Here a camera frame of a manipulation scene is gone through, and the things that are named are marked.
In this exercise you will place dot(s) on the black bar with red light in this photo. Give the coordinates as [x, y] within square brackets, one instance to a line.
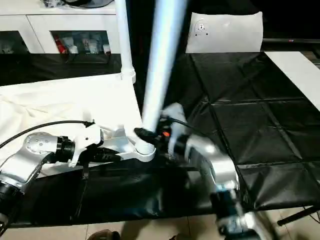
[292, 40]

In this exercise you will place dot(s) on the dark left robot foot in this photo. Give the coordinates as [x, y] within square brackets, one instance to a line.
[103, 235]

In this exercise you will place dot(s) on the white plastic table top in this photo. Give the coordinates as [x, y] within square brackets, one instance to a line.
[62, 100]

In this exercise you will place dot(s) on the dark grey cap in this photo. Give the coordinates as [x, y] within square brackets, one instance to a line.
[87, 3]

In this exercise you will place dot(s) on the black rod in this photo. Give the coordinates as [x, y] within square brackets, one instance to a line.
[297, 215]

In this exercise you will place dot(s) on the flat white board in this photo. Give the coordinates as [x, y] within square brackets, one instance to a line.
[300, 75]

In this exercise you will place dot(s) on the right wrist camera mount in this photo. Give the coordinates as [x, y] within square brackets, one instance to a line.
[176, 115]

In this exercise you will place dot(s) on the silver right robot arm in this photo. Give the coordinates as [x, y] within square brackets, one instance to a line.
[215, 162]

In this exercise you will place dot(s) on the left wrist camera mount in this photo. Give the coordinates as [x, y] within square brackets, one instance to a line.
[87, 140]

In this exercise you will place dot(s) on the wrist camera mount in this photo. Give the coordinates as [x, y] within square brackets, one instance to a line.
[176, 115]
[87, 140]

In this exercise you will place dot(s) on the white panel with screw holes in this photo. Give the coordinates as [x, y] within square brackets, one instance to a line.
[225, 32]

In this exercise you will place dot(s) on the white glass-door cabinet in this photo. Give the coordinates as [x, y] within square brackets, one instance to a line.
[50, 22]

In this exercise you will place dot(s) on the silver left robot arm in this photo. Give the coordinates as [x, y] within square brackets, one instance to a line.
[32, 155]

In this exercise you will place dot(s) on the black box with gold label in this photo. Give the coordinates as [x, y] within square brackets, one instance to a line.
[140, 37]

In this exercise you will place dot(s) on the white plastic table leg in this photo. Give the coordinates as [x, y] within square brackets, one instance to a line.
[165, 50]
[125, 37]

